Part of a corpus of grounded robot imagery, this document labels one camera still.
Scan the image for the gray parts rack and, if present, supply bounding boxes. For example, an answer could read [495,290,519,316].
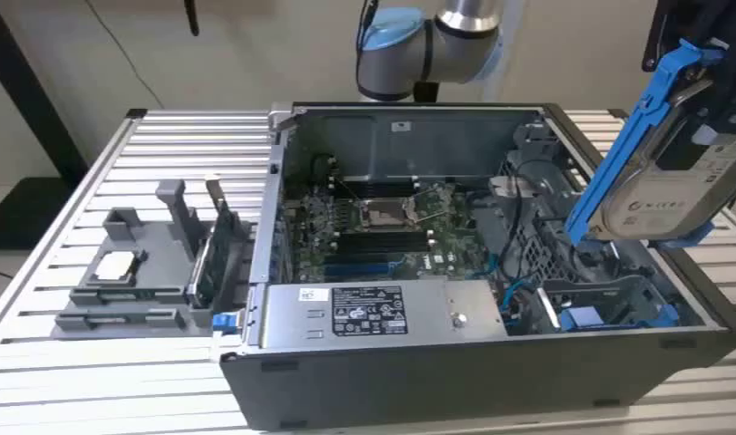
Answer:
[52,179,254,339]

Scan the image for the blue disk wire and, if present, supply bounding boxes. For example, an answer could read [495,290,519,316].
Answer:
[490,252,531,319]

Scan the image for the perforated metal drive cage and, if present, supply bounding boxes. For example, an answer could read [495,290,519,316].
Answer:
[470,149,594,291]

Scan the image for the metal disk bay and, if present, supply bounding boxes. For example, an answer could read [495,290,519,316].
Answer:
[535,271,683,334]

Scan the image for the blue plastic latch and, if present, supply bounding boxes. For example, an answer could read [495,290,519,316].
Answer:
[212,312,240,336]

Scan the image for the black graphics card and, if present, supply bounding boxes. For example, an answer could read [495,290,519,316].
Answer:
[184,178,255,314]

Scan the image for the hard disk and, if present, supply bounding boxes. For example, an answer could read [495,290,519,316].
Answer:
[563,38,736,250]

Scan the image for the green Dell motherboard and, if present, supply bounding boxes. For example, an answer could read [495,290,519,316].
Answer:
[280,179,497,283]

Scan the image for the black open PC case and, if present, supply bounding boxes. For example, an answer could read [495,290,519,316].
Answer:
[219,101,736,431]

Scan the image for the black stand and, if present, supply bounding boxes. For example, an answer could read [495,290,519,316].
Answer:
[0,0,88,251]

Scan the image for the blue expansion slot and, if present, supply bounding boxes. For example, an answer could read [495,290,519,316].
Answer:
[323,260,400,271]

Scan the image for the thin metal locking lever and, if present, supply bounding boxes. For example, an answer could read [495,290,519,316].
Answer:
[332,175,364,201]

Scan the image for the silver CPU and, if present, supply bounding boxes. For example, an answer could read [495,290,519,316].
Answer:
[95,252,143,283]

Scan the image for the CPU socket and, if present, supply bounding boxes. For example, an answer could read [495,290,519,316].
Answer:
[355,198,419,228]

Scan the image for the black hanging strap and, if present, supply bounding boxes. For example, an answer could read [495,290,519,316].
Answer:
[182,0,200,37]

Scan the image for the silver power supply unit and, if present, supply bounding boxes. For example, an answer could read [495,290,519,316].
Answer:
[259,277,506,351]

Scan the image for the black RAM slot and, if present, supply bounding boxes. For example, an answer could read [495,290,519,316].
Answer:
[336,243,432,251]
[335,179,419,189]
[336,249,432,257]
[336,237,432,245]
[335,188,419,198]
[336,231,432,239]

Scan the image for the blue plastic carrier tabs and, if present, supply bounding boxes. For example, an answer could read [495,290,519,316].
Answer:
[559,298,678,331]

